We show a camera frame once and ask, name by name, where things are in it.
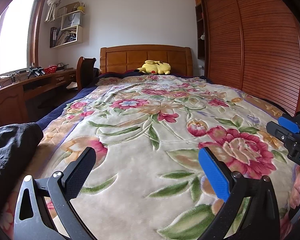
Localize floral blanket bed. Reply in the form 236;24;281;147
0;75;300;240

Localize white wall shelf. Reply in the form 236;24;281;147
49;10;85;48

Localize leaning books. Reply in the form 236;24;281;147
57;30;77;46

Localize black binders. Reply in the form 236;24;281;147
50;27;58;48

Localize wooden slatted wardrobe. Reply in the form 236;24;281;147
193;0;300;117

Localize black jacket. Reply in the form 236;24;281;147
0;122;44;218

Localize person's right hand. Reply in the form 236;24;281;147
290;171;300;209

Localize yellow plush toy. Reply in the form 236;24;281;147
134;60;172;75

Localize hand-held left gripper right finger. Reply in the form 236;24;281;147
198;146;282;240

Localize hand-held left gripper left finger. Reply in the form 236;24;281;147
13;147;97;240

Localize white paper bag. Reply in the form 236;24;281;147
62;14;82;30

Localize wooden bed headboard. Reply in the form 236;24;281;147
99;44;193;78

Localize cardboard box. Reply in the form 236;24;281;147
56;2;80;18

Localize tied beige curtain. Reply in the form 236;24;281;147
45;0;68;22

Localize wooden desk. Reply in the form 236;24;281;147
0;69;78;130

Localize window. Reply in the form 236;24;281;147
0;0;49;80

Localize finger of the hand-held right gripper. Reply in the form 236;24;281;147
266;121;294;143
277;111;300;140

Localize open wooden shelf niche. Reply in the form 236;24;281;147
195;4;207;60

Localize wooden chair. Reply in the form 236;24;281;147
76;56;99;92

